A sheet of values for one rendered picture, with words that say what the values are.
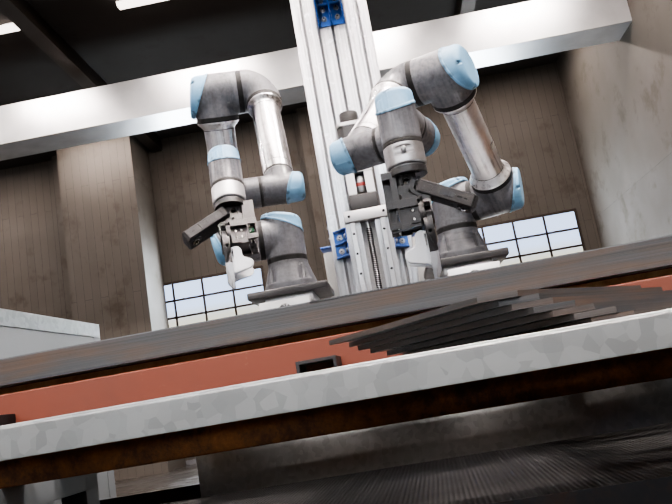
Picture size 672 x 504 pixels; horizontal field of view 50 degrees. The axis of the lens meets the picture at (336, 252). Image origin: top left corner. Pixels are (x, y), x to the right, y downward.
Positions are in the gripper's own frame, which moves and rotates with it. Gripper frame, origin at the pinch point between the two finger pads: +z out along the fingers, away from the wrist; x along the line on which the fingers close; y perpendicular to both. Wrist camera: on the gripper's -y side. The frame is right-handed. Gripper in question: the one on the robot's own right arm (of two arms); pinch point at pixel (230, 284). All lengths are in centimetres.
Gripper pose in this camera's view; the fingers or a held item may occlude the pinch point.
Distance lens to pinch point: 153.9
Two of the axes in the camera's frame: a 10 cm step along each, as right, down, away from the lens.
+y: 9.8, -1.2, 1.5
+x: -0.7, 5.1, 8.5
